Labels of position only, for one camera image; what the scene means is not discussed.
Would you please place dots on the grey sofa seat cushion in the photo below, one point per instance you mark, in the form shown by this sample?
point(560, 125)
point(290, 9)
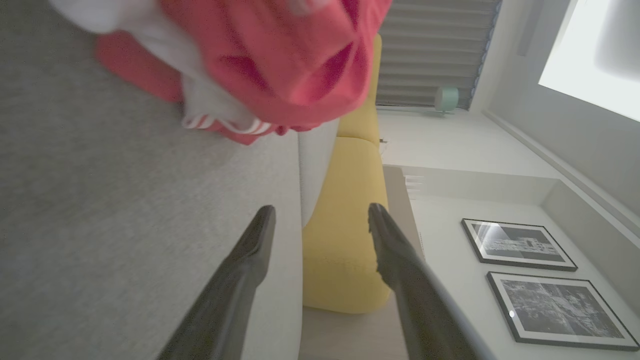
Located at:
point(317, 170)

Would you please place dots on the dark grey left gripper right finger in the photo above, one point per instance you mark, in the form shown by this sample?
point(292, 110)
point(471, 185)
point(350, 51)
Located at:
point(420, 300)

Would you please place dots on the yellow sofa back cushion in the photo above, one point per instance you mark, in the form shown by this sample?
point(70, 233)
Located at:
point(362, 120)
point(345, 240)

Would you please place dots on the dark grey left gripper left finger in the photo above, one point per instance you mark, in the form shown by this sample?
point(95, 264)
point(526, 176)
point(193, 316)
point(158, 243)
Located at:
point(235, 290)

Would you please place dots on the grey pleated curtain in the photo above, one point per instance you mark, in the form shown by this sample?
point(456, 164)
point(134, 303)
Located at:
point(430, 50)

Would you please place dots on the white ceiling light panel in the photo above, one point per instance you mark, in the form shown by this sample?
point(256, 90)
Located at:
point(595, 55)

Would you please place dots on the black framed monochrome picture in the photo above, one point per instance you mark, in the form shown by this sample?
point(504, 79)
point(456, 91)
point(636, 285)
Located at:
point(517, 244)
point(560, 310)

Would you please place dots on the mint green small lamp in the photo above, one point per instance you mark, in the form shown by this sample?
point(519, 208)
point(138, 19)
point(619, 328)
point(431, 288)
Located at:
point(446, 98)

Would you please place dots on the red white basketball jersey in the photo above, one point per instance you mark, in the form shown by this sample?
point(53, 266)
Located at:
point(210, 100)

